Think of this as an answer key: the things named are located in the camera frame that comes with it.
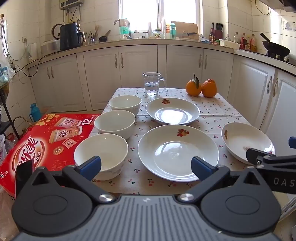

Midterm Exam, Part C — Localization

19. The white water heater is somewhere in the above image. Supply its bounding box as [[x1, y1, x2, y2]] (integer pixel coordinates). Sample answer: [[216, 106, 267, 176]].
[[59, 0, 84, 10]]

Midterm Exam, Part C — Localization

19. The cherry print tablecloth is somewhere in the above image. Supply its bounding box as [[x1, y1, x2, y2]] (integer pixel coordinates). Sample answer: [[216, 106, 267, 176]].
[[89, 87, 277, 195]]

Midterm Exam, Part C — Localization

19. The white fruit print plate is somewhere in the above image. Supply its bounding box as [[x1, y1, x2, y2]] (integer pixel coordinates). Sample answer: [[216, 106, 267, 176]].
[[138, 124, 220, 182], [221, 122, 276, 165], [146, 97, 201, 126]]

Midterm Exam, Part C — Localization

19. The yellow oil bottle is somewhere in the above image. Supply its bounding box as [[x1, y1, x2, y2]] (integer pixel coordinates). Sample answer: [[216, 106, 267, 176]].
[[250, 34, 258, 52]]

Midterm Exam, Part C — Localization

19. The metal kitchen faucet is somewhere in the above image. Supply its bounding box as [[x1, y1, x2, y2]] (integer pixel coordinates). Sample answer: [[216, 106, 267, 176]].
[[113, 19, 133, 39]]

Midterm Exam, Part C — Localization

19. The clear plastic bag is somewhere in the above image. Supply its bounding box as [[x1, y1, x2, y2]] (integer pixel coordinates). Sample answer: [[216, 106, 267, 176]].
[[0, 47, 16, 87]]

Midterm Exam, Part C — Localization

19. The bumpy orange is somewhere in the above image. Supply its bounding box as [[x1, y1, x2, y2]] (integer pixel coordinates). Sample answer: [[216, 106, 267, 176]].
[[201, 78, 218, 98]]

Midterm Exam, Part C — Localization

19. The clear glass mug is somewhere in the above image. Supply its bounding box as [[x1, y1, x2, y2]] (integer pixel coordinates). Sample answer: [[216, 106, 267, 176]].
[[143, 72, 167, 97]]

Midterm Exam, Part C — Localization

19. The blue thermos jug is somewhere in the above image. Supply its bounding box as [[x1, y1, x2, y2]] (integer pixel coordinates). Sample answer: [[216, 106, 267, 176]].
[[29, 103, 42, 123]]

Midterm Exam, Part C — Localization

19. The gas stove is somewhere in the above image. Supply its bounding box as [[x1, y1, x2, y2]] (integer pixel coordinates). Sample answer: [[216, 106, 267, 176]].
[[266, 53, 296, 65]]

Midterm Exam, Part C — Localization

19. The brown cutting board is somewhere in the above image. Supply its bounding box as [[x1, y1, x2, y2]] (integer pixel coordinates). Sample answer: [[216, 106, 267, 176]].
[[171, 21, 199, 41]]

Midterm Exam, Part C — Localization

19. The white ceramic bowl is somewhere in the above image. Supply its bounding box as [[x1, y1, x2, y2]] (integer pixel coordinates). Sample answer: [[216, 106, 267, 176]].
[[108, 95, 142, 116], [94, 110, 136, 140], [74, 134, 129, 181]]

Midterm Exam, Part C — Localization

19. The green dish soap bottle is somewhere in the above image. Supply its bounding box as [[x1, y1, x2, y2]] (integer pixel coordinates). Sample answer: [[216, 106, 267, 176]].
[[119, 18, 129, 40]]

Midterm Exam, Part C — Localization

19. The orange with green leaf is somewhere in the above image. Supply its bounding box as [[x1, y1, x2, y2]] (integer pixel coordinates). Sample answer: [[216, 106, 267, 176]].
[[186, 73, 202, 97]]

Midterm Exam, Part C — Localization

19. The white plastic jug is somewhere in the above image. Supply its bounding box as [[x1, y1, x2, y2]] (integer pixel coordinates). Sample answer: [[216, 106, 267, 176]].
[[28, 42, 39, 62]]

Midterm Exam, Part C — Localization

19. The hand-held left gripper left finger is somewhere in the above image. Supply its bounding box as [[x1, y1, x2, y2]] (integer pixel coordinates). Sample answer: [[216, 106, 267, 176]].
[[32, 156, 117, 205]]

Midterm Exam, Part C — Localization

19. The white plastic tray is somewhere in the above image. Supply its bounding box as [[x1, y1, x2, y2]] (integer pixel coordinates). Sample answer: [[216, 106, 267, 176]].
[[218, 39, 241, 50]]

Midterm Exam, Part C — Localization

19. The black power cable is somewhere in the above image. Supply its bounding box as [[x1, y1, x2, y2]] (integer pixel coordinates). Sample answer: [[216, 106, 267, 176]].
[[14, 50, 61, 77]]

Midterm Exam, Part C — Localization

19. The utensil holder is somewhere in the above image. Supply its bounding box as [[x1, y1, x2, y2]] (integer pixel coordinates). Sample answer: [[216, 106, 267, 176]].
[[86, 25, 99, 44]]

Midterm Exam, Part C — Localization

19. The small black pot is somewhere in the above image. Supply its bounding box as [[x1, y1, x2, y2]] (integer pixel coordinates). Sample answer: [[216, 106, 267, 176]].
[[99, 30, 112, 42]]

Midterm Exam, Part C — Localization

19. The red cardboard carton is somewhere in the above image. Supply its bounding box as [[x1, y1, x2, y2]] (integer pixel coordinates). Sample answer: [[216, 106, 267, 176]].
[[0, 113, 101, 198]]

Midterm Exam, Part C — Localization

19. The black air fryer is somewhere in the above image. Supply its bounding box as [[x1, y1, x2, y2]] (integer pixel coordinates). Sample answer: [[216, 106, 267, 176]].
[[60, 22, 87, 51]]

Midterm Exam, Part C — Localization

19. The black metal rack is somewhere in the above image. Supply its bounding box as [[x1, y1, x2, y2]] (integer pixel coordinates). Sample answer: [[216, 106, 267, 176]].
[[0, 88, 20, 140]]

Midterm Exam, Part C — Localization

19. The kitchen window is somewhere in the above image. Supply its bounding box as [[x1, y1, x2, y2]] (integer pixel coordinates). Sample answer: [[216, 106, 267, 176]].
[[119, 0, 203, 33]]

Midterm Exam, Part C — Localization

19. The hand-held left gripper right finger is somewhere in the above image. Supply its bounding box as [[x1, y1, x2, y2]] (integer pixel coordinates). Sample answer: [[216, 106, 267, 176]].
[[178, 156, 263, 205]]

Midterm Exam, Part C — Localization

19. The dark knife block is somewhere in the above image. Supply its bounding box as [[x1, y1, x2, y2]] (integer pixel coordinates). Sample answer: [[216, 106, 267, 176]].
[[211, 23, 224, 40]]

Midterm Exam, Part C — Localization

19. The black wok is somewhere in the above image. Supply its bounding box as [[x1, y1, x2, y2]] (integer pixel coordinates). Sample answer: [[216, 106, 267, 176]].
[[259, 32, 291, 58]]

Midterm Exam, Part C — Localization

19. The wicker basket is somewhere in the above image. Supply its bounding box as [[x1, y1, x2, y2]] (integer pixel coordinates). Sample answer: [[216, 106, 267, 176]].
[[13, 116, 33, 135]]

